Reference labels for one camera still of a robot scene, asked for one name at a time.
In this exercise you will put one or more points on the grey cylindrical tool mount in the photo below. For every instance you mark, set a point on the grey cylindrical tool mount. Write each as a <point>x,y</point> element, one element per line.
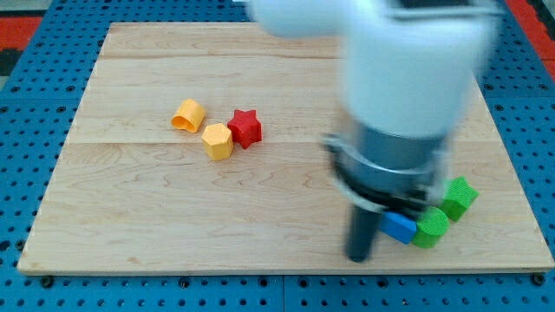
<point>379,171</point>

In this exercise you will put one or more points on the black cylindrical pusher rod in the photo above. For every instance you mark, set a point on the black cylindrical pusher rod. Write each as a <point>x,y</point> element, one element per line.
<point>363,226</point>

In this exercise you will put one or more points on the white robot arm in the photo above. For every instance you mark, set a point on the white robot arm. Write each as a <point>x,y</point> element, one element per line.
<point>407,71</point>

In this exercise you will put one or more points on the green circle block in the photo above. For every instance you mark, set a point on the green circle block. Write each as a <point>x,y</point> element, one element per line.
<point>430,228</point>

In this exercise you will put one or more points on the green star block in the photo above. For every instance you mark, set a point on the green star block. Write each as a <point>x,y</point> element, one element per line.
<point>458,198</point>

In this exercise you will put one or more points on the red star block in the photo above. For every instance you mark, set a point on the red star block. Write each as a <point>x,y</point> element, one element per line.
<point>245,127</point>

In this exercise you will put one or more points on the blue cube block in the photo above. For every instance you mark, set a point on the blue cube block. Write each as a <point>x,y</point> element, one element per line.
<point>398,226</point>

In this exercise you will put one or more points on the yellow hexagon block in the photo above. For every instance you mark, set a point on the yellow hexagon block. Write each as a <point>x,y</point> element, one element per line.
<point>217,141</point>

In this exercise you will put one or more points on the wooden board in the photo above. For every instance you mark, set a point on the wooden board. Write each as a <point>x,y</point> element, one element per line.
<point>131,195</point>

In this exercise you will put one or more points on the yellow heart block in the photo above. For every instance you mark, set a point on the yellow heart block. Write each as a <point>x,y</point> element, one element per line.
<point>189,116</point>

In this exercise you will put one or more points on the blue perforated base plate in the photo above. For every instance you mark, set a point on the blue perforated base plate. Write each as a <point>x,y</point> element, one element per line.
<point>38,104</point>

